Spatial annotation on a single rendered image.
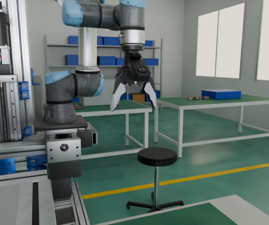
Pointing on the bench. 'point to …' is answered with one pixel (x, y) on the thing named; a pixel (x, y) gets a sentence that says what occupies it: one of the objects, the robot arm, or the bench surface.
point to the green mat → (184, 217)
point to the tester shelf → (19, 199)
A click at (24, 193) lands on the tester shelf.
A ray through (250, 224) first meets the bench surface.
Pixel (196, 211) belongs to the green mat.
